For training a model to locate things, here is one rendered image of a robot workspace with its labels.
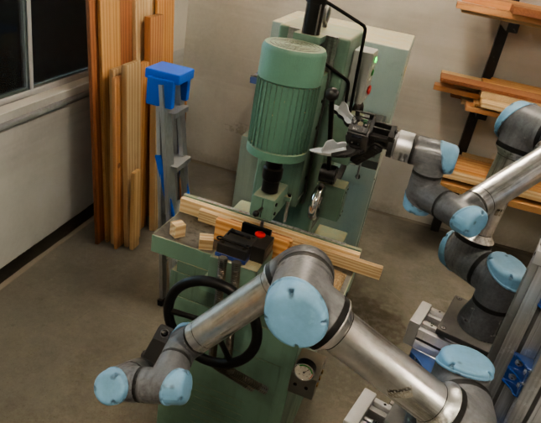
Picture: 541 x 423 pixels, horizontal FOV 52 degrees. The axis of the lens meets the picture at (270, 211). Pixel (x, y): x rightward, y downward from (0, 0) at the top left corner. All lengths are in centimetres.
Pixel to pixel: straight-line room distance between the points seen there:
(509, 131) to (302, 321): 91
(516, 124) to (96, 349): 192
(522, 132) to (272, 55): 70
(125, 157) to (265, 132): 163
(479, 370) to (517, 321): 22
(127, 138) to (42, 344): 110
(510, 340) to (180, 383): 77
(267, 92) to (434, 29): 246
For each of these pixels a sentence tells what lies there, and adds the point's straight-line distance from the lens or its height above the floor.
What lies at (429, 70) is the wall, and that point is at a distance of 389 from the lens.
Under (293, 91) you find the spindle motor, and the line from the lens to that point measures 147.
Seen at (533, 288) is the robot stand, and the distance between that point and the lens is 137.
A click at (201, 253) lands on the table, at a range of 165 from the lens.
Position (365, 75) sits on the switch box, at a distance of 178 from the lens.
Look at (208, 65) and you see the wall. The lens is 421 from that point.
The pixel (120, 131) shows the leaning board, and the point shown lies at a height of 70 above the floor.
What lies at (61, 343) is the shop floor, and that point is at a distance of 268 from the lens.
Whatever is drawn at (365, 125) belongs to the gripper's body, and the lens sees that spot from 140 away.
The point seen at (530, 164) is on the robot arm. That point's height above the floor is 137.
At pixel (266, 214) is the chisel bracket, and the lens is 164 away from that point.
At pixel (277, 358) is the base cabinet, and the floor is 61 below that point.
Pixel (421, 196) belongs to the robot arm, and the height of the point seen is 125.
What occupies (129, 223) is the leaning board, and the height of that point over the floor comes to 15.
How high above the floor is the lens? 179
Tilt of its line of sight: 27 degrees down
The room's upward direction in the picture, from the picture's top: 10 degrees clockwise
